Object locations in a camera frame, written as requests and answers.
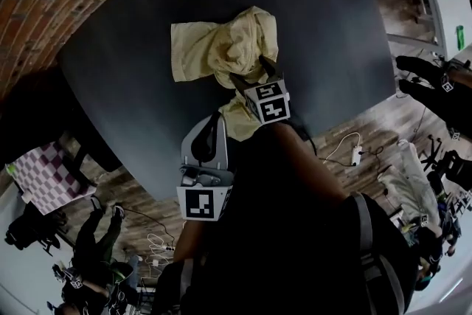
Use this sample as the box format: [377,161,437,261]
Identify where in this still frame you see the pale yellow clothes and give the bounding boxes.
[170,4,280,143]

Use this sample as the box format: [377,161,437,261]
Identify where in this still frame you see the person's left forearm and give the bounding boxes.
[172,218,223,265]

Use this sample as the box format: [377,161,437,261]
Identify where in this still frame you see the white power cable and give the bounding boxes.
[319,131,361,164]

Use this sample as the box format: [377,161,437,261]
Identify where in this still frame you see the person's right forearm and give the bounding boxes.
[254,121,352,208]

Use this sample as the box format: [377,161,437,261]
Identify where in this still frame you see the purple checkered fabric bag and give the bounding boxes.
[4,141,97,215]

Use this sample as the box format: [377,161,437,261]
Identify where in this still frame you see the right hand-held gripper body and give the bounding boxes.
[242,79,291,125]

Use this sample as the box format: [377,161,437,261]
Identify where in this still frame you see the black power cable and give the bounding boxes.
[359,145,392,175]

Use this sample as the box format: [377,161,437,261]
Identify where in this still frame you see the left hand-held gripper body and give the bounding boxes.
[176,162,236,223]

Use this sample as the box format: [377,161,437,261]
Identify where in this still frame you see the person's black shirt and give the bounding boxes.
[150,143,418,315]

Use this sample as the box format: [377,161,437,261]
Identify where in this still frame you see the black office chair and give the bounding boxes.
[0,66,123,175]
[423,135,472,190]

